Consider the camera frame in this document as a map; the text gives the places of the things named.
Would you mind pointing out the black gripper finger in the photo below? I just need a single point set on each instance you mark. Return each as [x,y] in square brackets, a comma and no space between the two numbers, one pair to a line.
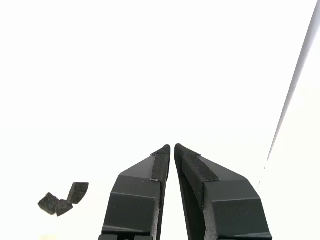
[230,207]
[135,200]

